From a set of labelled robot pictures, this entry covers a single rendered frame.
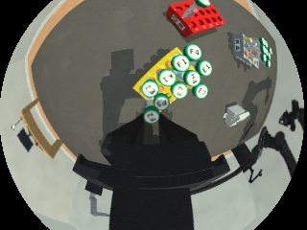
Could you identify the red tube rack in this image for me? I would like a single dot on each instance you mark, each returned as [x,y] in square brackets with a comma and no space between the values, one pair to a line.
[186,26]

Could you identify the yellow tube rack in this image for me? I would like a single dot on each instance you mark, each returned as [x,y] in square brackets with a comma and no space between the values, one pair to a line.
[152,73]

